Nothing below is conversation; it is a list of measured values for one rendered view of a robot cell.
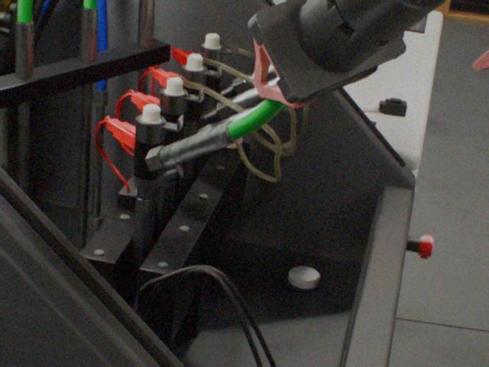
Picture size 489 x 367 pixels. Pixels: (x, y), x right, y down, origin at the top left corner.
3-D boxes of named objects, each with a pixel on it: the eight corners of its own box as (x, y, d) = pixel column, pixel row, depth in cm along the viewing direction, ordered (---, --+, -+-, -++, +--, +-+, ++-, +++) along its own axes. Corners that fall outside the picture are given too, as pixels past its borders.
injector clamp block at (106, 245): (166, 404, 104) (177, 274, 97) (71, 383, 105) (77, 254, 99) (238, 247, 134) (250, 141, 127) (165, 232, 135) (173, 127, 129)
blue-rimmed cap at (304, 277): (316, 295, 125) (318, 284, 125) (284, 288, 126) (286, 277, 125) (321, 279, 129) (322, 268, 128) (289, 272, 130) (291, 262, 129)
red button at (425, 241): (427, 272, 145) (434, 240, 142) (399, 267, 145) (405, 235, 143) (429, 254, 149) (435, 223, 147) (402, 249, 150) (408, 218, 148)
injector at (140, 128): (167, 321, 104) (183, 131, 95) (121, 311, 105) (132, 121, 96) (175, 306, 106) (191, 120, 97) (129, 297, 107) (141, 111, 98)
